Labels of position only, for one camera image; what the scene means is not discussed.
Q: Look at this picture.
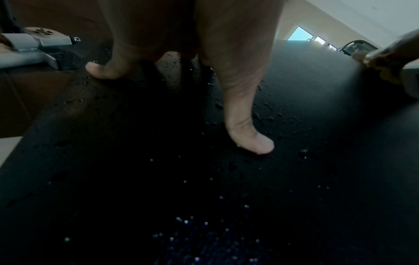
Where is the person's left hand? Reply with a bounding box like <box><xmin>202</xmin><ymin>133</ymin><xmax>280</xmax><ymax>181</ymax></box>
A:
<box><xmin>86</xmin><ymin>0</ymin><xmax>286</xmax><ymax>155</ymax></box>

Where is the person's right hand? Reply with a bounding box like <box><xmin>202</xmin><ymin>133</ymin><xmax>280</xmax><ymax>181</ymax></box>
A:
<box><xmin>363</xmin><ymin>29</ymin><xmax>419</xmax><ymax>65</ymax></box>

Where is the brown cleaning cloth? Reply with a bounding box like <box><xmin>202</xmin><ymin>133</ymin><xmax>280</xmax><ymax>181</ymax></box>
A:
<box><xmin>351</xmin><ymin>50</ymin><xmax>404</xmax><ymax>85</ymax></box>

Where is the black inclined bench pad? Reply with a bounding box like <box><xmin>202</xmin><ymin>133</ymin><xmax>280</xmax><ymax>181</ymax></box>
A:
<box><xmin>0</xmin><ymin>38</ymin><xmax>419</xmax><ymax>265</ymax></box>

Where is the bright glass window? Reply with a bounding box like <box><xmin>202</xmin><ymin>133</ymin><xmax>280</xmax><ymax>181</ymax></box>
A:
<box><xmin>283</xmin><ymin>23</ymin><xmax>339</xmax><ymax>52</ymax></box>

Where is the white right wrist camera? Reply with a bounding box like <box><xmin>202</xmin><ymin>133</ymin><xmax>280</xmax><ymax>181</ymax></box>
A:
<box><xmin>399</xmin><ymin>60</ymin><xmax>419</xmax><ymax>99</ymax></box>

